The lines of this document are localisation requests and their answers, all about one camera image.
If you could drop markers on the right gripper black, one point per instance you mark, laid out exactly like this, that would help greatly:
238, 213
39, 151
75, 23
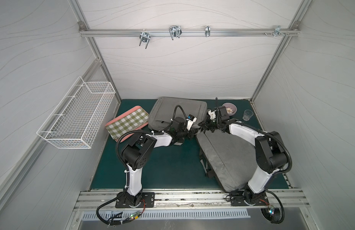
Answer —
206, 124

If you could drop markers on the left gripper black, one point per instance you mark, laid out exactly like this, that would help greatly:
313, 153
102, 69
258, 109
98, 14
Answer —
191, 133

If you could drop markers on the grey zippered laptop bag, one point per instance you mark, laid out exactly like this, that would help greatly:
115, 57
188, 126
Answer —
163, 110

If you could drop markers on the grey laptop sleeve bag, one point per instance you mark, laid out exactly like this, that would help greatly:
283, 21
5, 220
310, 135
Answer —
232, 158

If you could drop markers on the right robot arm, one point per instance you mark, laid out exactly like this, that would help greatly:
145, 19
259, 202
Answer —
272, 156

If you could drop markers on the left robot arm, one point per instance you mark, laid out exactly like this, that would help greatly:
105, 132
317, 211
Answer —
137, 152

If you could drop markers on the pink bowl with contents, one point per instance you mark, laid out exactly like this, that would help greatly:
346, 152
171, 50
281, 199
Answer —
230, 108

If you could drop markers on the clear plastic cup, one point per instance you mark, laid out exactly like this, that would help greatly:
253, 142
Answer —
247, 115

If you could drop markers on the green checkered cloth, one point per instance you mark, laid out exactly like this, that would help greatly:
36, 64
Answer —
127, 123

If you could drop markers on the metal hook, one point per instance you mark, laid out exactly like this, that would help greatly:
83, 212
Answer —
277, 32
207, 31
175, 31
144, 38

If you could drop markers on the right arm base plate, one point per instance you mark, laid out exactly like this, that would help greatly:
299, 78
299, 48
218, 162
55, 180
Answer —
240, 198

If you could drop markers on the white slotted cable duct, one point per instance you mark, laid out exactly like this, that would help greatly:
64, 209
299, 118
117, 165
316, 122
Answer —
171, 214

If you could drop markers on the aluminium crossbar rail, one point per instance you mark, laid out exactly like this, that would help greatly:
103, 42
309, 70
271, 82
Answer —
200, 32

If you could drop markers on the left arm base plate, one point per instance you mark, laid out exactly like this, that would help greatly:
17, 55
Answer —
142, 199

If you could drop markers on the white wire basket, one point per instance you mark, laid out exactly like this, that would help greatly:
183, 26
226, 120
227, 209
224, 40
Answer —
76, 120

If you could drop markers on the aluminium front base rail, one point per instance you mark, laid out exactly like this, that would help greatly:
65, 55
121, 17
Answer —
191, 199

